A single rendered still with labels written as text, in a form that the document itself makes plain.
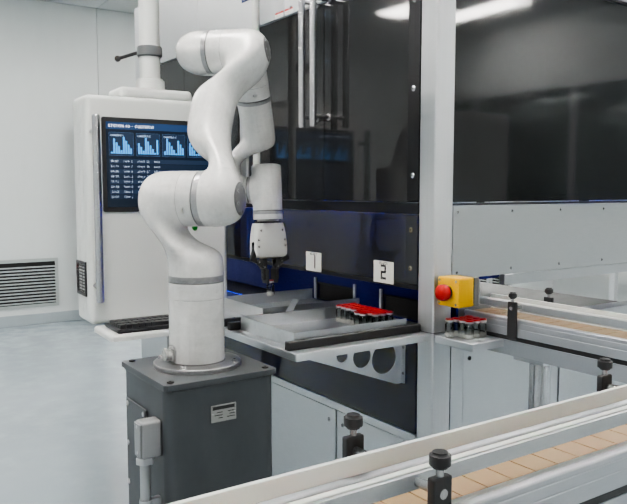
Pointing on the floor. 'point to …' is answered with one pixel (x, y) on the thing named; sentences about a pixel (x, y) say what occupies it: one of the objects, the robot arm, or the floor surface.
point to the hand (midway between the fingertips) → (270, 275)
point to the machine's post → (435, 209)
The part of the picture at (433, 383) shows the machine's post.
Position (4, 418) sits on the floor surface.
